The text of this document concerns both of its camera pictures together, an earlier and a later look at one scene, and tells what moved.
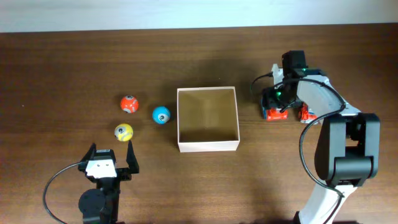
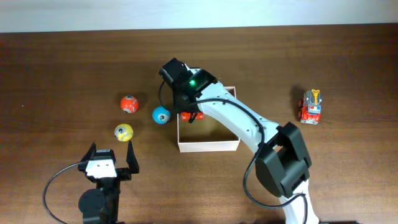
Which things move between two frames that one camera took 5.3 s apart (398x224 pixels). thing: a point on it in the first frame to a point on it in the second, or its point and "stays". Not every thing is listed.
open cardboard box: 208,119 stays
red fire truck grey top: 275,114 to 186,116
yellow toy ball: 123,132 stays
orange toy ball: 129,104 stays
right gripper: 268,100 to 176,105
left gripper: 125,173 stays
